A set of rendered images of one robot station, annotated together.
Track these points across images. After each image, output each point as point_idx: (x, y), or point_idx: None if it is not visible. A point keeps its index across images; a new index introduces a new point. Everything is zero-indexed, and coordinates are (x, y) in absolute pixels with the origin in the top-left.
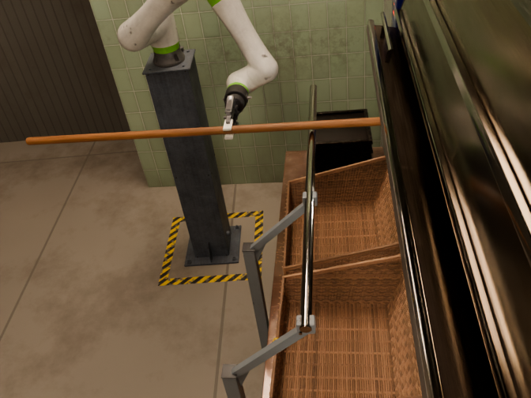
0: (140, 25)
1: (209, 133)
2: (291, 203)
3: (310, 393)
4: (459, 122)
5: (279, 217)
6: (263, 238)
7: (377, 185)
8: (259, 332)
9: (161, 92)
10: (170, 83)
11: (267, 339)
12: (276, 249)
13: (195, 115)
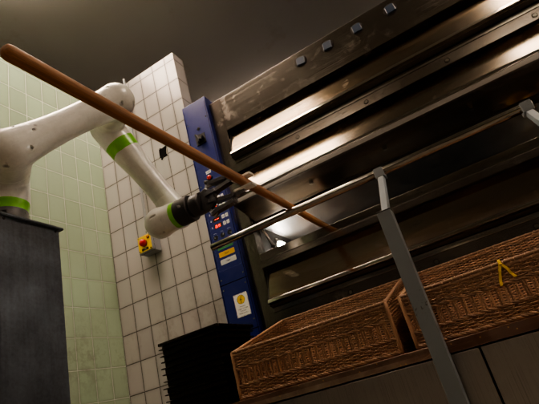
0: (56, 123)
1: (237, 173)
2: (247, 381)
3: None
4: (419, 99)
5: (252, 397)
6: (387, 200)
7: (286, 359)
8: (455, 373)
9: (18, 252)
10: (33, 241)
11: (480, 332)
12: (315, 379)
13: (60, 304)
